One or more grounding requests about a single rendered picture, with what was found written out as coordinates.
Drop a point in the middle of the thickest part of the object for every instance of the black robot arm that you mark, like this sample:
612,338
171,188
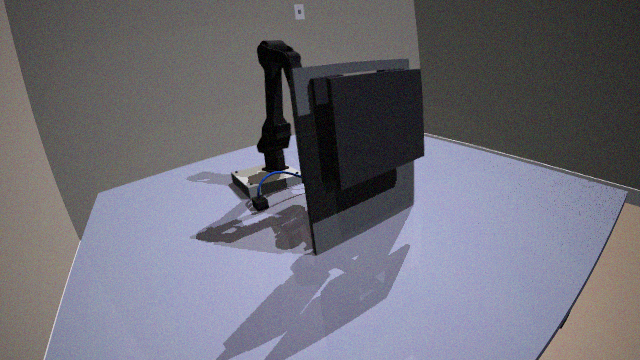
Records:
273,56

